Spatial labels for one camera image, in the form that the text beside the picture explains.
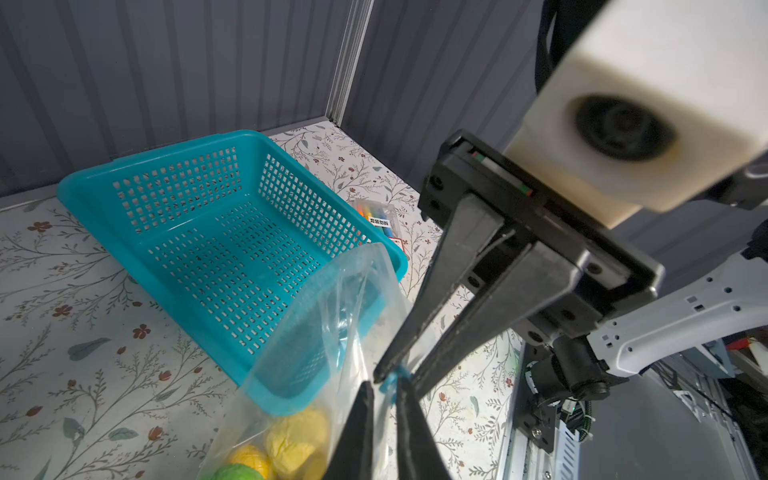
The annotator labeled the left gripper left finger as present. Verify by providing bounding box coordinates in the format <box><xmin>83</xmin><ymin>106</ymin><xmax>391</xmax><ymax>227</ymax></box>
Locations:
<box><xmin>322</xmin><ymin>381</ymin><xmax>375</xmax><ymax>480</ymax></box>

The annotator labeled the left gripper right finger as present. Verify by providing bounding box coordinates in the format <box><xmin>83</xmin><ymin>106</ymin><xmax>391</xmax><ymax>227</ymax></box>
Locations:
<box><xmin>395</xmin><ymin>377</ymin><xmax>451</xmax><ymax>480</ymax></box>

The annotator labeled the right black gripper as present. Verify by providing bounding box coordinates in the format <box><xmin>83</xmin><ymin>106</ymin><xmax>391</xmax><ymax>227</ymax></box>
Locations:
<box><xmin>374</xmin><ymin>130</ymin><xmax>664</xmax><ymax>398</ymax></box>

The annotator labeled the yellow pear toy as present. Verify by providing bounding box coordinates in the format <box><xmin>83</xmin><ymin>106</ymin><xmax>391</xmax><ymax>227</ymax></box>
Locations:
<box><xmin>227</xmin><ymin>444</ymin><xmax>275</xmax><ymax>479</ymax></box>

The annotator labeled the green lime toy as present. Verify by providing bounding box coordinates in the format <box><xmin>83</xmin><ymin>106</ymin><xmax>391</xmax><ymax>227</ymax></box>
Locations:
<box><xmin>211</xmin><ymin>463</ymin><xmax>264</xmax><ymax>480</ymax></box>

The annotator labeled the clear zip top bag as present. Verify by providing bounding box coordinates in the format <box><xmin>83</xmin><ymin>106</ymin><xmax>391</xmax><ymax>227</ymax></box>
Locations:
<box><xmin>199</xmin><ymin>243</ymin><xmax>434</xmax><ymax>479</ymax></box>

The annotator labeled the teal plastic basket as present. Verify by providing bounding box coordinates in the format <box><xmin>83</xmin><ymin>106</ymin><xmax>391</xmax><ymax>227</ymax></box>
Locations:
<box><xmin>57</xmin><ymin>130</ymin><xmax>408</xmax><ymax>385</ymax></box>

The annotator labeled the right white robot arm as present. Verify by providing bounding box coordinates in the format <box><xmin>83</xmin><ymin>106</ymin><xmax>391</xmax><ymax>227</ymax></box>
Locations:
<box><xmin>374</xmin><ymin>130</ymin><xmax>767</xmax><ymax>452</ymax></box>

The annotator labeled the clear box of markers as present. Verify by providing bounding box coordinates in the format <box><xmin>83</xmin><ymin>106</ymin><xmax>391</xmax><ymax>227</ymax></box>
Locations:
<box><xmin>351</xmin><ymin>199</ymin><xmax>406</xmax><ymax>252</ymax></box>

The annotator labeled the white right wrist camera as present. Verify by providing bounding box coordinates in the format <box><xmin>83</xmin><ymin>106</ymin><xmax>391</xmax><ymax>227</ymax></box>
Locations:
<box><xmin>505</xmin><ymin>1</ymin><xmax>767</xmax><ymax>228</ymax></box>

